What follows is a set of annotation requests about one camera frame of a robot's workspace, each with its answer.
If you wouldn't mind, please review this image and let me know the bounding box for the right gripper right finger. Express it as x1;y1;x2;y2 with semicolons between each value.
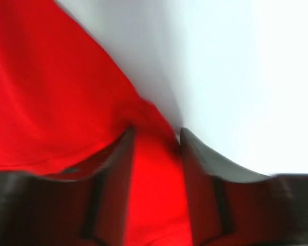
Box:
180;128;308;245

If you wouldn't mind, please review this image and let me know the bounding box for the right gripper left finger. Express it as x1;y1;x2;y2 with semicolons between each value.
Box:
0;128;134;245

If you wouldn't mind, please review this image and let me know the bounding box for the red t shirt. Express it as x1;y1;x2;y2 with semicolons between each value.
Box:
0;1;191;245

